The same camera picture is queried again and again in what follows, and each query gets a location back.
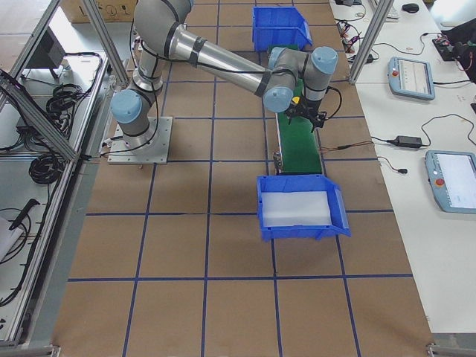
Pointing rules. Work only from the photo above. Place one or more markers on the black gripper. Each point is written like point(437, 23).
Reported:
point(311, 105)

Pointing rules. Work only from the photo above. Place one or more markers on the green conveyor belt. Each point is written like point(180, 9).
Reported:
point(297, 153)

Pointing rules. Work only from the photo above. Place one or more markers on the blue destination bin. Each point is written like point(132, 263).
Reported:
point(300, 183)

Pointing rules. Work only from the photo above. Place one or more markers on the blue source bin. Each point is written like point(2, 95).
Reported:
point(279, 26)

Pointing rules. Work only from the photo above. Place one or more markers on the black power adapter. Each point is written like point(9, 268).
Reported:
point(406, 142)

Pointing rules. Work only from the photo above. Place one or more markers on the upper teach pendant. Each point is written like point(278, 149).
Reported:
point(410, 78)

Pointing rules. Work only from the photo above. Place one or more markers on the teach pendant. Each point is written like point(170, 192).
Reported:
point(451, 176)
point(410, 78)

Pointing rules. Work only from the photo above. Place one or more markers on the black computer mouse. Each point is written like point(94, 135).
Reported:
point(410, 7)

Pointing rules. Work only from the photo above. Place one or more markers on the lower teach pendant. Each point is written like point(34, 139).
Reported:
point(451, 176)

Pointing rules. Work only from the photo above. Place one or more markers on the cardboard box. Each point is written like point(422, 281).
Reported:
point(110, 10)

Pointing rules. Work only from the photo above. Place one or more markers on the aluminium frame post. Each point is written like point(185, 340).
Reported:
point(373, 30)

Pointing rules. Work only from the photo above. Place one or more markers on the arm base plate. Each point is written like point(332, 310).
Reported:
point(150, 148)

